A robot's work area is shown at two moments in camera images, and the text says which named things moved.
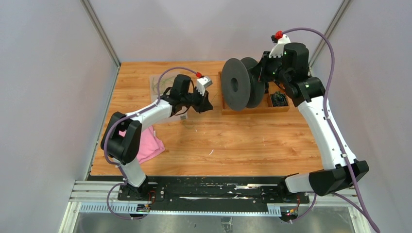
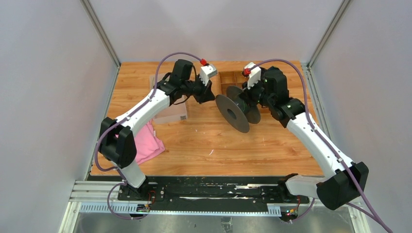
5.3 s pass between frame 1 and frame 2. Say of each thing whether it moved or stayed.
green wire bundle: moved
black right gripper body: moved
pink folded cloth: stayed
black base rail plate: stayed
